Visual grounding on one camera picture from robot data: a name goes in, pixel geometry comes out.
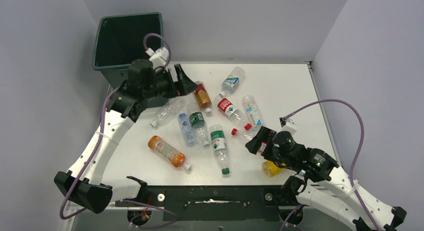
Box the red gold label bottle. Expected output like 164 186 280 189
194 81 212 117

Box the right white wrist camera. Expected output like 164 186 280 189
279 117 298 136

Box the red white label bottle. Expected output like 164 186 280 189
231 128 250 149

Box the clear unlabelled plastic bottle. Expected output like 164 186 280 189
150 97 187 129

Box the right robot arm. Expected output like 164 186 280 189
244 126 407 231

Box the blue tinted water bottle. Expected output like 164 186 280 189
177 112 198 147

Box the yellow juice bottle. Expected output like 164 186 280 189
261 160 285 178

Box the dark green label bottle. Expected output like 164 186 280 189
187 102 211 148

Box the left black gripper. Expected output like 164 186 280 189
143 64 198 101

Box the green label green cap bottle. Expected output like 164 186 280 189
210 124 230 176

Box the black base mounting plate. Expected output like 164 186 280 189
116 185 298 222

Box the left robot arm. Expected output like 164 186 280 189
53 59 198 220

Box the red label bottle red cap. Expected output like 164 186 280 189
213 95 252 131

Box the purple cable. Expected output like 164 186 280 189
279 98 382 231
58 33 181 230

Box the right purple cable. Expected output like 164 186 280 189
279 98 382 231

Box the orange juice bottle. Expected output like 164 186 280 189
147 135 192 172

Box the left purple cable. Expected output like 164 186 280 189
58 33 181 230

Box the dark green plastic bin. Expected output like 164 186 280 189
92 12 171 90

